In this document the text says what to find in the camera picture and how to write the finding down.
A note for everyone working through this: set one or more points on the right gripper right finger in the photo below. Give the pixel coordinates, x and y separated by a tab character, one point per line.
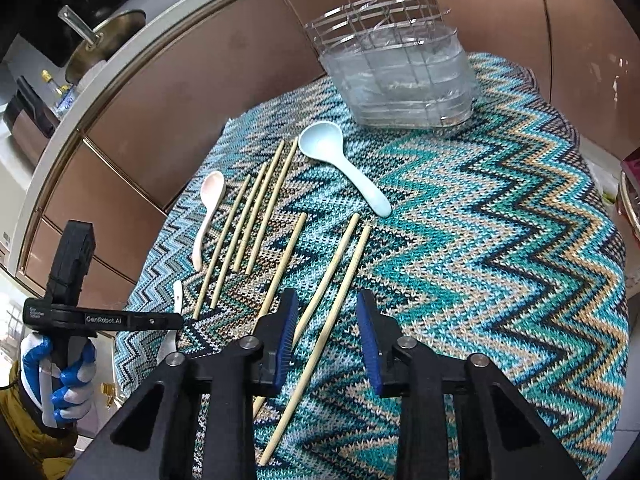
499	434

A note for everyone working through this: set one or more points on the light blue ceramic spoon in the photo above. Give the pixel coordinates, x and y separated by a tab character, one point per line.
324	141

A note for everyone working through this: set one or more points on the bucket with red rim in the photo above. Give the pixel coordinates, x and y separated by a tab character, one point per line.
628	191

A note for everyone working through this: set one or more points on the brown lower cabinets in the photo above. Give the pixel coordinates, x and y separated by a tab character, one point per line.
137	134

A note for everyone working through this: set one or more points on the brass wok with handle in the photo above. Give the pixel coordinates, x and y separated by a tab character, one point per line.
100	43

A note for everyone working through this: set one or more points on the white pink ceramic spoon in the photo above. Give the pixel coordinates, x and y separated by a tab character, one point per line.
211	193

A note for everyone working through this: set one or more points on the blue label bottle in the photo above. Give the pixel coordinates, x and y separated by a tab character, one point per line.
64	96

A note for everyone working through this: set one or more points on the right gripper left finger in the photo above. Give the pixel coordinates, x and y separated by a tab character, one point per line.
152	436

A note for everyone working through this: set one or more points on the zigzag knitted table cloth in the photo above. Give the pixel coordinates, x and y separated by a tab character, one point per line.
498	243

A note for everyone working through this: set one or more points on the blue white gloved left hand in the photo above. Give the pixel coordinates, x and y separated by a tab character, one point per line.
50	407

